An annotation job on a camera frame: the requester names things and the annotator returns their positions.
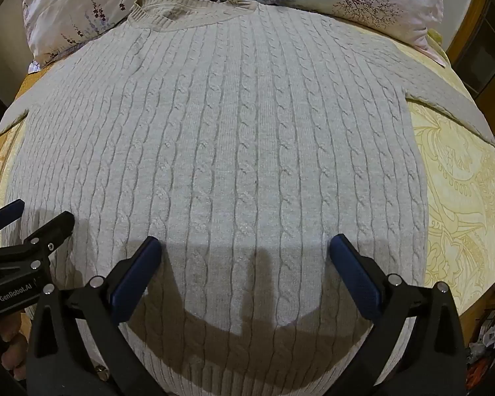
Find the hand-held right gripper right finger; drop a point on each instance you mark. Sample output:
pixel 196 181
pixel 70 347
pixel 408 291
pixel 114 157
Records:
pixel 354 276

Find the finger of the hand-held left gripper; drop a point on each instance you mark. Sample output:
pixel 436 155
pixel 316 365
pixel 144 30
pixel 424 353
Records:
pixel 55 227
pixel 8 213

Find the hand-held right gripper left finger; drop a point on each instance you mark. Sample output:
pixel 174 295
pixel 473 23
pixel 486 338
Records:
pixel 136 280

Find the person's left hand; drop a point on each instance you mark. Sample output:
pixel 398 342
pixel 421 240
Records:
pixel 15 346

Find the yellow patterned bed sheet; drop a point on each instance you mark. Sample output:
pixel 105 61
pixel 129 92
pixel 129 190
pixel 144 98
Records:
pixel 458 198

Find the pile of clutter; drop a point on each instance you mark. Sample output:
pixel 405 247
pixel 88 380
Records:
pixel 491 346

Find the floral pillow with purple sprigs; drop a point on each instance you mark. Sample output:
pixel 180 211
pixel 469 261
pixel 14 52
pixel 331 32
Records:
pixel 107 0

